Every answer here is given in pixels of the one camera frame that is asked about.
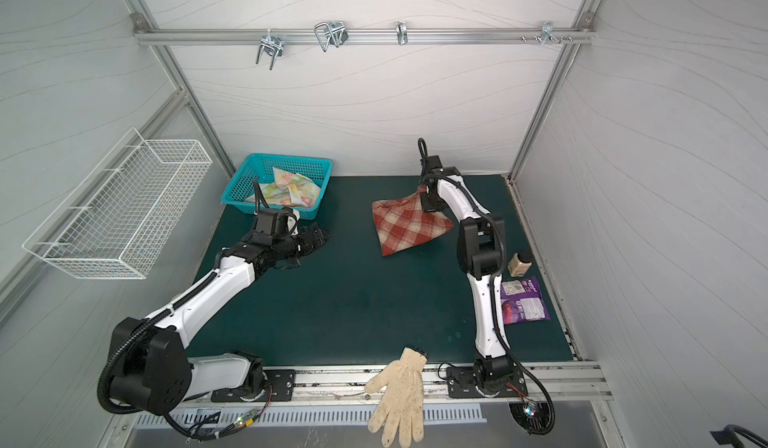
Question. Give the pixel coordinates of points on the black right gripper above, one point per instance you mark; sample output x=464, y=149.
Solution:
x=429, y=199

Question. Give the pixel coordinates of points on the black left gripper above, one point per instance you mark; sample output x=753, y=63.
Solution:
x=308, y=244

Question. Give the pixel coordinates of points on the red plaid skirt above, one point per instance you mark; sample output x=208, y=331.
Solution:
x=402, y=223

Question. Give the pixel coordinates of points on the floral skirt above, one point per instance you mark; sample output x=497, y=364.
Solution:
x=290, y=189

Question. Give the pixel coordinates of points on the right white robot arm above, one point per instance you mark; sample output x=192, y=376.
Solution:
x=481, y=255

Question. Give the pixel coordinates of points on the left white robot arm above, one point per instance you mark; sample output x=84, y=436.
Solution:
x=148, y=369

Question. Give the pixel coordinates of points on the green table mat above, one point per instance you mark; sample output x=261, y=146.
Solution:
x=347, y=304

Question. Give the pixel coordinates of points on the teal plastic basket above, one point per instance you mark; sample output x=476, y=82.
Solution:
x=240, y=191

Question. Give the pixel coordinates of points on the purple snack packet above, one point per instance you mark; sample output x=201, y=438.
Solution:
x=522, y=301

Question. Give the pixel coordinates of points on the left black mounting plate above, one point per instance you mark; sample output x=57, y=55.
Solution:
x=273, y=385

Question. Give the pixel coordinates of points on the black mounting plate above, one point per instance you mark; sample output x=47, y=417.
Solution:
x=273, y=385
x=472, y=382

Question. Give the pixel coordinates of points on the small metal clip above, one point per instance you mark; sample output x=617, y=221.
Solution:
x=401, y=33

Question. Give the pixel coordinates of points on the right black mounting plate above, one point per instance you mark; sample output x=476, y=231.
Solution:
x=472, y=382

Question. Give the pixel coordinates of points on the metal double hook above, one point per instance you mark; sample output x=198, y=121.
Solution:
x=330, y=33

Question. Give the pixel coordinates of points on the metal U-bolt hook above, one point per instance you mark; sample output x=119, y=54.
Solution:
x=270, y=48

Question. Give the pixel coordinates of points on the beige knitted glove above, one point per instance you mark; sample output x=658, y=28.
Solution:
x=399, y=414

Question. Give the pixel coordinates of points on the white ventilation grille strip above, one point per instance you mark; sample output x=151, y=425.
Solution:
x=284, y=415

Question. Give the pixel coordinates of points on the white wire wall basket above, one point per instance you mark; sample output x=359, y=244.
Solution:
x=115, y=222

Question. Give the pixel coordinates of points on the metal bracket with screws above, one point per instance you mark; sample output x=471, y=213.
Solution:
x=547, y=36

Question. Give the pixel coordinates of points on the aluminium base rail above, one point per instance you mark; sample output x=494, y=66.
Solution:
x=360, y=382

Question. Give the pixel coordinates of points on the horizontal aluminium rail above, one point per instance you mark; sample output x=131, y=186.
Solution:
x=357, y=36

